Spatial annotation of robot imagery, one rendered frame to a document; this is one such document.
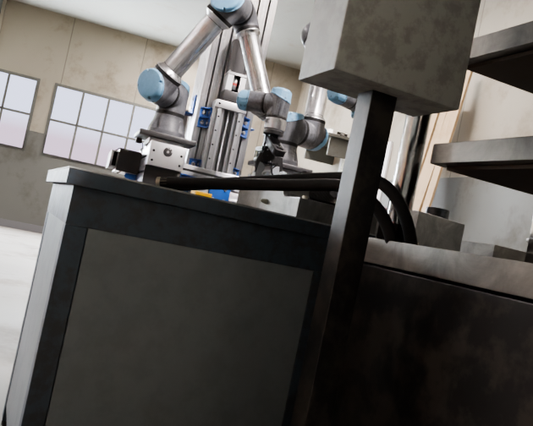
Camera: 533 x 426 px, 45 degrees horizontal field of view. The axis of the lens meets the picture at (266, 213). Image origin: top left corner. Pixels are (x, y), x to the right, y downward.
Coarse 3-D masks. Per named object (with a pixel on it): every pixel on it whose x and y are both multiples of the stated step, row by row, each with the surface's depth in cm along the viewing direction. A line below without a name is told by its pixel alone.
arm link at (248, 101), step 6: (240, 90) 230; (246, 90) 229; (252, 90) 229; (240, 96) 228; (246, 96) 228; (252, 96) 227; (258, 96) 226; (264, 96) 226; (240, 102) 229; (246, 102) 227; (252, 102) 227; (258, 102) 226; (240, 108) 231; (246, 108) 229; (252, 108) 228; (258, 108) 227; (258, 114) 234; (264, 114) 236
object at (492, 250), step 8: (464, 248) 239; (472, 248) 235; (480, 248) 232; (488, 248) 228; (496, 248) 226; (504, 248) 227; (512, 248) 228; (496, 256) 226; (504, 256) 227; (512, 256) 229; (520, 256) 230
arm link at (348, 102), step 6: (306, 30) 267; (306, 36) 266; (330, 90) 250; (330, 96) 249; (336, 96) 247; (342, 96) 247; (348, 96) 249; (336, 102) 249; (342, 102) 250; (348, 102) 251; (354, 102) 253; (348, 108) 255
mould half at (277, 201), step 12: (240, 192) 221; (252, 192) 211; (264, 192) 201; (276, 192) 193; (288, 192) 188; (300, 192) 190; (240, 204) 218; (252, 204) 208; (264, 204) 199; (276, 204) 191; (288, 204) 182; (300, 204) 177; (312, 204) 178; (324, 204) 180; (300, 216) 177; (312, 216) 178; (324, 216) 180; (372, 228) 186
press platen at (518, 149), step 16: (448, 144) 150; (464, 144) 144; (480, 144) 140; (496, 144) 135; (512, 144) 131; (528, 144) 127; (432, 160) 154; (448, 160) 149; (464, 160) 143; (480, 160) 139; (496, 160) 134; (512, 160) 130; (528, 160) 126
